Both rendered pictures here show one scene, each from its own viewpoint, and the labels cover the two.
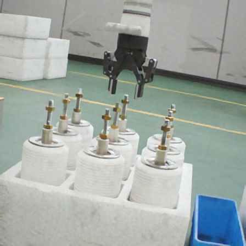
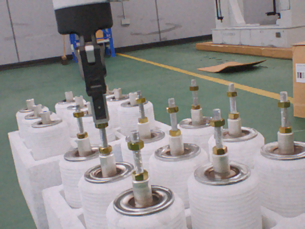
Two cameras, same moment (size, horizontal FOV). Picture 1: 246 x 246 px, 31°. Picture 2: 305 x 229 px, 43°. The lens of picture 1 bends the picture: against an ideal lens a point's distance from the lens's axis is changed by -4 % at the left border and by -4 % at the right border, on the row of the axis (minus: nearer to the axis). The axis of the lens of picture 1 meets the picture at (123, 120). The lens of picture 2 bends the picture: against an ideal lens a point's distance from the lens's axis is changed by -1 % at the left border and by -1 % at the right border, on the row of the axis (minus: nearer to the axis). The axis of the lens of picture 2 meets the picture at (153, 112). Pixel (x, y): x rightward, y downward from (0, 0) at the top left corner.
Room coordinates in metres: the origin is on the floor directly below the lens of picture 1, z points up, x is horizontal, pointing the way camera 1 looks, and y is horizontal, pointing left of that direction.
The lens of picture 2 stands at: (1.35, 0.50, 0.46)
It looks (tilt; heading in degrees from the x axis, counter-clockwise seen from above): 13 degrees down; 237
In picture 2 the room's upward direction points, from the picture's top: 7 degrees counter-clockwise
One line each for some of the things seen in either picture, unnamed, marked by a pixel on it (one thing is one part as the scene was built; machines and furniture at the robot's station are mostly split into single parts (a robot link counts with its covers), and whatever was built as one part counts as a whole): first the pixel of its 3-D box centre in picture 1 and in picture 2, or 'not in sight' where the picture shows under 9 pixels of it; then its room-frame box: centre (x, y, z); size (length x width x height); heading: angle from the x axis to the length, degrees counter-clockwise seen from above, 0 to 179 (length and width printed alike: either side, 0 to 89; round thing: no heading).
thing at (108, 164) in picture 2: (121, 126); (108, 164); (1.12, 0.00, 0.26); 0.02 x 0.02 x 0.03
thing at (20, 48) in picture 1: (16, 46); not in sight; (3.85, 1.01, 0.27); 0.39 x 0.39 x 0.18; 72
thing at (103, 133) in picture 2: (123, 109); (103, 137); (1.12, 0.00, 0.31); 0.01 x 0.01 x 0.08; 0
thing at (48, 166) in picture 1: (42, 183); (288, 206); (0.90, 0.15, 0.16); 0.10 x 0.10 x 0.18
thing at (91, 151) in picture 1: (101, 152); (235, 134); (0.89, 0.03, 0.25); 0.08 x 0.08 x 0.01
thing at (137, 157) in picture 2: (78, 103); (138, 161); (1.13, 0.12, 0.30); 0.01 x 0.01 x 0.08; 81
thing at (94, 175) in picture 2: (121, 130); (109, 172); (1.12, 0.00, 0.25); 0.08 x 0.08 x 0.01
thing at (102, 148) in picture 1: (102, 146); (235, 127); (0.89, 0.03, 0.26); 0.02 x 0.02 x 0.03
